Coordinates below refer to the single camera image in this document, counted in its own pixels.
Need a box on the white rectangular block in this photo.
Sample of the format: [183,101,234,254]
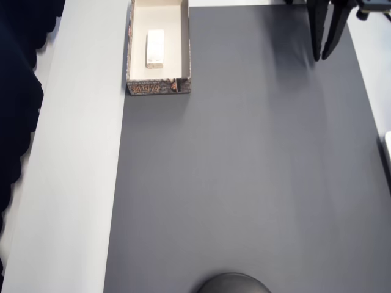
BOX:
[145,29,166,70]

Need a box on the patterned open cardboard box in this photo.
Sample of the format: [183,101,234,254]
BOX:
[125,0,192,96]

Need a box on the grey table mat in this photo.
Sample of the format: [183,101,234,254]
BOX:
[102,4,391,293]

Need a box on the dark blue curtain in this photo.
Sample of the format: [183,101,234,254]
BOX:
[0,0,67,275]

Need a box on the black round-base camera stand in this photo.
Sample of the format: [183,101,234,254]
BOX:
[195,272,272,293]

